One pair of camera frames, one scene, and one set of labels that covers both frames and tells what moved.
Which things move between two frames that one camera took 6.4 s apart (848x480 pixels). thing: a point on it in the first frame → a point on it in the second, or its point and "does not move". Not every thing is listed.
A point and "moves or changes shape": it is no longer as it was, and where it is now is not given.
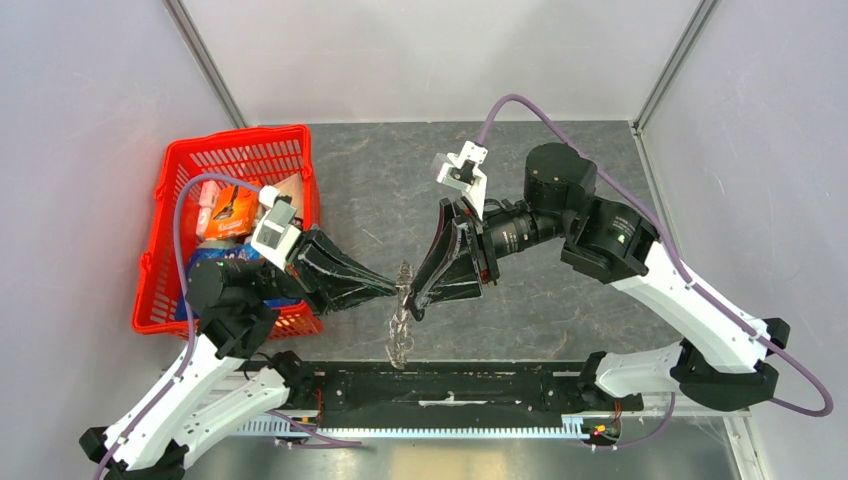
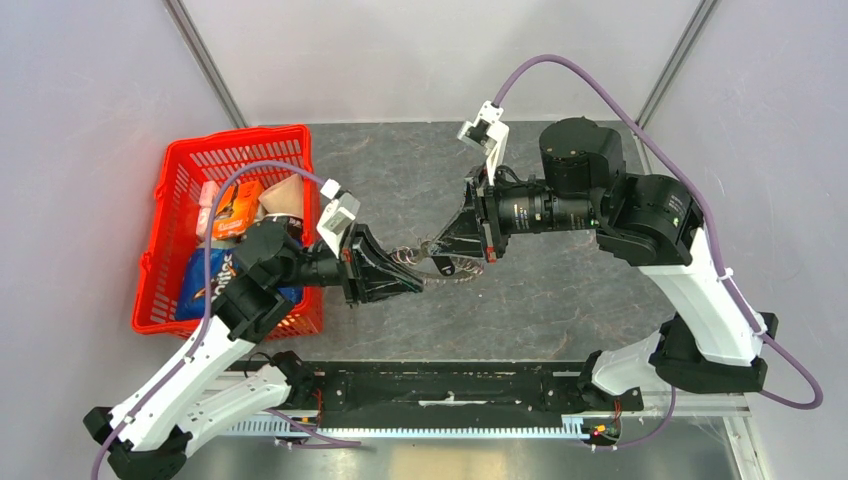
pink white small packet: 208,195 does not move
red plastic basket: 264,155 does not move
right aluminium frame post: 700,20 does not move
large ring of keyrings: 400,342 moves or changes shape
